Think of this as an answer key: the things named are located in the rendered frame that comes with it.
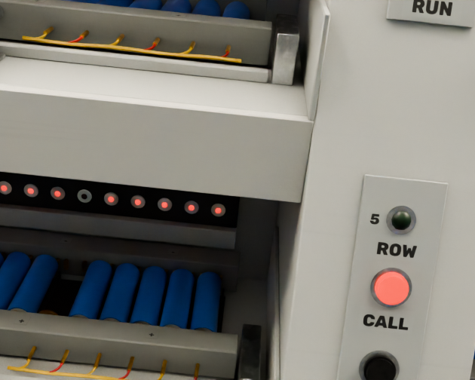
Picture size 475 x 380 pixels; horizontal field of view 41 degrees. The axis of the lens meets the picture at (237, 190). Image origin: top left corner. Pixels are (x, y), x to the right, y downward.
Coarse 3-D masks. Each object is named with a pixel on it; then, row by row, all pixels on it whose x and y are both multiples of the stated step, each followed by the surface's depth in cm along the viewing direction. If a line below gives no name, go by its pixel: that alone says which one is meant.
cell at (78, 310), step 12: (96, 264) 46; (108, 264) 47; (84, 276) 46; (96, 276) 45; (108, 276) 46; (84, 288) 44; (96, 288) 44; (84, 300) 43; (96, 300) 43; (72, 312) 42; (84, 312) 42; (96, 312) 43
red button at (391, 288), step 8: (392, 272) 31; (384, 280) 31; (392, 280) 31; (400, 280) 31; (376, 288) 31; (384, 288) 31; (392, 288) 31; (400, 288) 31; (408, 288) 31; (384, 296) 31; (392, 296) 31; (400, 296) 31; (392, 304) 31
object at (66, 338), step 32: (0, 320) 40; (32, 320) 40; (64, 320) 40; (96, 320) 40; (0, 352) 40; (32, 352) 39; (64, 352) 39; (96, 352) 39; (128, 352) 39; (160, 352) 39; (192, 352) 39; (224, 352) 39
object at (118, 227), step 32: (0, 224) 49; (32, 224) 49; (64, 224) 49; (96, 224) 49; (128, 224) 49; (160, 224) 48; (192, 224) 49; (256, 288) 49; (224, 320) 45; (256, 320) 46; (256, 352) 38
